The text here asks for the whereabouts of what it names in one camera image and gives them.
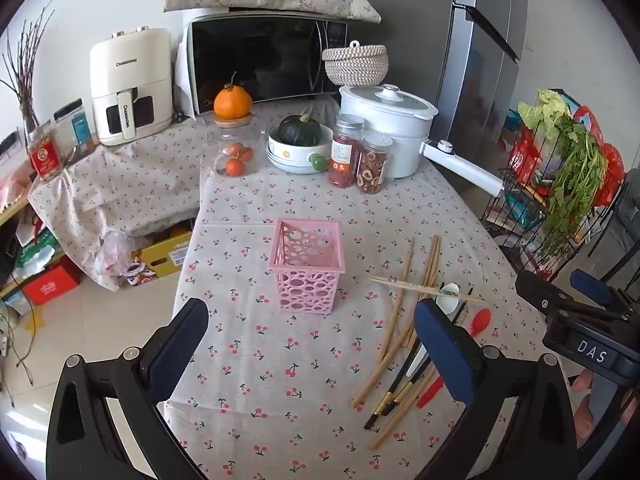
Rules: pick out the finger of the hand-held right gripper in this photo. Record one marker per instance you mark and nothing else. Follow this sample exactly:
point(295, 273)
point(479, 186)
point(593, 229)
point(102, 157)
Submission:
point(592, 285)
point(537, 290)

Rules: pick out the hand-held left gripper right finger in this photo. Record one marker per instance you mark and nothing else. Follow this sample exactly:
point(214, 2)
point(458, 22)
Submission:
point(442, 347)

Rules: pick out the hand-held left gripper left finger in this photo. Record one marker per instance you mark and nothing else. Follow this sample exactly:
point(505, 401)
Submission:
point(175, 347)

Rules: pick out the red plastic spoon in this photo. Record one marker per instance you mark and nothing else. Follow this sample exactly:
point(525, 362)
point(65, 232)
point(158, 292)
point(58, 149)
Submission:
point(480, 321)

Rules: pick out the white plastic spoon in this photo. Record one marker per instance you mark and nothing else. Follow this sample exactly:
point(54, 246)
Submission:
point(447, 297)

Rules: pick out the wooden chopstick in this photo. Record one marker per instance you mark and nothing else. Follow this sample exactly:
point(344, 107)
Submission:
point(400, 300)
point(372, 380)
point(395, 425)
point(433, 280)
point(427, 280)

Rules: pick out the wooden chopsticks pair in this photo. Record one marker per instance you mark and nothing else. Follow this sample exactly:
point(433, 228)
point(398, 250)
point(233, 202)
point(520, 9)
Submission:
point(400, 284)

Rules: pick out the pink perforated utensil basket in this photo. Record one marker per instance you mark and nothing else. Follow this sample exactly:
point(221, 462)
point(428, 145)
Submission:
point(306, 290)

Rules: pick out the person's right hand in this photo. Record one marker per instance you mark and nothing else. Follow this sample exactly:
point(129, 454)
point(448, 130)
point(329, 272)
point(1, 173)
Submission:
point(582, 405)

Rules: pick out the colourful snack pack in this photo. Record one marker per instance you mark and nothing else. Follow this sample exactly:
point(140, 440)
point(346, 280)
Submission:
point(142, 272)

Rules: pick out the yellow cardboard box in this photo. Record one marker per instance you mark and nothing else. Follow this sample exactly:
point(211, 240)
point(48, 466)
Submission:
point(167, 255)

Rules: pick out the clear plastic bag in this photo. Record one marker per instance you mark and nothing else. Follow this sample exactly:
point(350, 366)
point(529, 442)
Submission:
point(114, 255)

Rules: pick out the leafy green herbs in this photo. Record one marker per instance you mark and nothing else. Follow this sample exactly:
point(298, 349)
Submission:
point(575, 175)

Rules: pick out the red plastic bag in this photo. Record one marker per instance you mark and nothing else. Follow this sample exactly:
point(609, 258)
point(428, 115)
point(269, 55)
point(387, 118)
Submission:
point(612, 165)

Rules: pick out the red snack packet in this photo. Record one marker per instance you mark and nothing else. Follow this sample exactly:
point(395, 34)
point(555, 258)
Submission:
point(525, 157)

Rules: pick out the red box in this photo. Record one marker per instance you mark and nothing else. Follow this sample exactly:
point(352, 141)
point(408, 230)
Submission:
point(50, 285)

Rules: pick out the small flower print cloth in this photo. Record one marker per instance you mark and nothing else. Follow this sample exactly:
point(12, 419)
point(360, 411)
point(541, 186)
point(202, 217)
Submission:
point(135, 175)

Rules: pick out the napa cabbage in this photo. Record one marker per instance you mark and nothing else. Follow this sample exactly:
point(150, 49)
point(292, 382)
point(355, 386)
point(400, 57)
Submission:
point(542, 110)

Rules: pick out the small orange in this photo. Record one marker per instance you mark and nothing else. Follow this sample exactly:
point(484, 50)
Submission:
point(234, 167)
point(235, 150)

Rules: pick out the white electric pot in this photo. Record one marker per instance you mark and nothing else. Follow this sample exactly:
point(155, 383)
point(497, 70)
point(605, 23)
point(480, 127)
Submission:
point(405, 150)

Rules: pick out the cherry print tablecloth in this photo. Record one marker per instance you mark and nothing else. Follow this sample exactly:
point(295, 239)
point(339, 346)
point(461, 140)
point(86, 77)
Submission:
point(300, 200)

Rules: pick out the glass jar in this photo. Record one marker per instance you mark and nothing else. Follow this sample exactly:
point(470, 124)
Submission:
point(222, 142)

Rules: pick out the red spice jar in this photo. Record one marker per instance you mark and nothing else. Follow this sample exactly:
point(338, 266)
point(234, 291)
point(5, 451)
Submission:
point(342, 160)

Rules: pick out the black power plug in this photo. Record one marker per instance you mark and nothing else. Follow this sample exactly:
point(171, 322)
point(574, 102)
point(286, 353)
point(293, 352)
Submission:
point(177, 117)

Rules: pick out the red label jar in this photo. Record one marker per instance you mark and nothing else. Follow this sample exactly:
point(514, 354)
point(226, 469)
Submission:
point(45, 157)

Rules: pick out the wooden jar lid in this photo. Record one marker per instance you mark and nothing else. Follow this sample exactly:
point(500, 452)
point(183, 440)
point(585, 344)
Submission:
point(233, 121)

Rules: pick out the white pot lid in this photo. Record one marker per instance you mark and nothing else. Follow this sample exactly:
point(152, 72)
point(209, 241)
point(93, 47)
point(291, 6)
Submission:
point(385, 102)

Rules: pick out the clear container with black lid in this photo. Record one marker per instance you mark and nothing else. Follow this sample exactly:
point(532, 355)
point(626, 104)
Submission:
point(75, 122)

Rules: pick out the dark green squash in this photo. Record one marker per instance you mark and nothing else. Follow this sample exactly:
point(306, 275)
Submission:
point(299, 131)

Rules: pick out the large orange with stem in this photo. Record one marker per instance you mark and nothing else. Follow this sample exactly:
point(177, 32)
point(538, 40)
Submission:
point(232, 102)

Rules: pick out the cream air fryer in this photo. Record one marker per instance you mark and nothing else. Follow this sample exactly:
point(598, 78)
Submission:
point(130, 75)

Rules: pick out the grey refrigerator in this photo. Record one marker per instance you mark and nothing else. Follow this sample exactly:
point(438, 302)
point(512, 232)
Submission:
point(415, 35)

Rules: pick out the woven lidded basket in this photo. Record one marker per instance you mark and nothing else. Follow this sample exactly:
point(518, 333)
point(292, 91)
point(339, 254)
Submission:
point(356, 65)

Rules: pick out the microwave oven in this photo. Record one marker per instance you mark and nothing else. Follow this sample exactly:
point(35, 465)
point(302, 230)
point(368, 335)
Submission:
point(260, 60)

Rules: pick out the bare twigs bundle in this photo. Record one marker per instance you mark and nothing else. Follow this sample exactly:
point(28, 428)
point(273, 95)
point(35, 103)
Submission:
point(22, 75)

